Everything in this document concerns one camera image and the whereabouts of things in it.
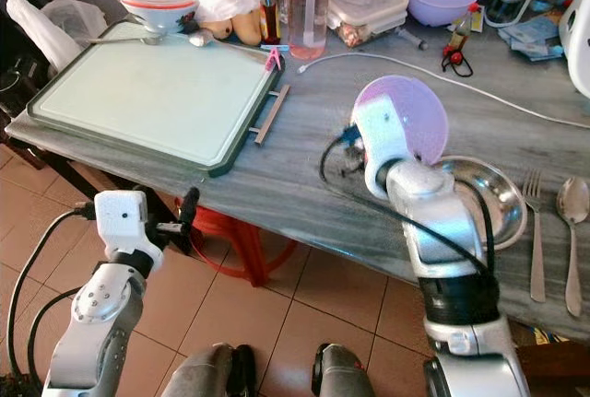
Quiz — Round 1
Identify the clear crumpled plastic bag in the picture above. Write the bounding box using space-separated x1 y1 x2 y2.
41 0 112 49

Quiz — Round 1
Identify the white appliance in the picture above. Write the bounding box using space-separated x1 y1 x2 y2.
557 0 590 99

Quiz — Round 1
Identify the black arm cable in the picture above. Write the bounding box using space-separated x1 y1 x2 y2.
6 209 98 397
27 286 86 397
320 130 501 280

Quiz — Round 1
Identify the yellow capped sauce bottle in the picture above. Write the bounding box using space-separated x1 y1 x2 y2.
257 0 281 46

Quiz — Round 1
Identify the black and red cord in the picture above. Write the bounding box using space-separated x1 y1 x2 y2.
440 46 475 78

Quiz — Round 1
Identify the long white knotted bag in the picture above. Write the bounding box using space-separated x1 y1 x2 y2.
0 0 58 72

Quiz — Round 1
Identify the light green serving tray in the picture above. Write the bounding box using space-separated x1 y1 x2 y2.
26 18 291 180

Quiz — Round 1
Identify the round stainless steel dish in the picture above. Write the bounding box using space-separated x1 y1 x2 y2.
436 155 529 251

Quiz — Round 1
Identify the long white cable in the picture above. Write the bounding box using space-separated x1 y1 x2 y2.
297 51 590 132

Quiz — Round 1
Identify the pink plastic clip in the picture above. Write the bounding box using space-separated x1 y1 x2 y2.
261 44 285 73

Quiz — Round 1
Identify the small steel spoon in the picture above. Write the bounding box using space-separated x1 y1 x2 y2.
186 28 270 53

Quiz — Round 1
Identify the clear plastic food container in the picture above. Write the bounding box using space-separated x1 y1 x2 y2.
326 0 410 49

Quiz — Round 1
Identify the small grey pen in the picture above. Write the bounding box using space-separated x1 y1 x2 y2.
395 28 429 51

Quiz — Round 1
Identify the large stainless steel spoon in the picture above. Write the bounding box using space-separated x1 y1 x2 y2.
557 175 590 319

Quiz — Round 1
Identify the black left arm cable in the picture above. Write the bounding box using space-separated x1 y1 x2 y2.
27 286 86 397
6 209 98 397

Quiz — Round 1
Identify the white bowl with red lid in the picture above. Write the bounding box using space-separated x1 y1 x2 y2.
112 0 198 38

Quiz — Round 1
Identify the small red capped bottle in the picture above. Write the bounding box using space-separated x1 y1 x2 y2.
446 2 486 53

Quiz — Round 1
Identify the red plastic stool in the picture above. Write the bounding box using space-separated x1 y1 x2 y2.
193 203 301 288

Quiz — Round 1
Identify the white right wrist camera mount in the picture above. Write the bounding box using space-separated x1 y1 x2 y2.
350 99 426 198

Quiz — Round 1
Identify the grey right robot leg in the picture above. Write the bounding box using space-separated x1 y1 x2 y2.
311 342 375 397

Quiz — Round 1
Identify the clear pink water bottle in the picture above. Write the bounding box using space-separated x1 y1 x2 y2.
285 0 334 61

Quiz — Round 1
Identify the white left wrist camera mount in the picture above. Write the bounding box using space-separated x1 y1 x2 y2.
93 190 154 261

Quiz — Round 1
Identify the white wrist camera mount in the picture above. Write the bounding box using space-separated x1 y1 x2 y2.
350 99 426 198
93 190 154 261

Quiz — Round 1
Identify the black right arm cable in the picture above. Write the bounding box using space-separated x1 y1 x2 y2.
320 130 501 280

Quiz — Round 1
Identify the stainless steel fork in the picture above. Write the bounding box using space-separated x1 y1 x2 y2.
520 169 548 305

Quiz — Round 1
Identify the round pink plastic plate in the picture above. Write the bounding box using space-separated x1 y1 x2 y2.
351 76 451 167

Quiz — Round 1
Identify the tan butternut squash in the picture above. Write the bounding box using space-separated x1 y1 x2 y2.
197 9 265 44

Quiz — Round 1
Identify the blue crumpled packet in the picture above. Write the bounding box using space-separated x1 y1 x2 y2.
499 14 564 58

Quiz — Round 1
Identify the black round container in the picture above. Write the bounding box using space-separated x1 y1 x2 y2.
0 64 25 123

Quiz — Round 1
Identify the thin steel utensil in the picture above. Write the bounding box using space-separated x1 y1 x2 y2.
73 35 159 48

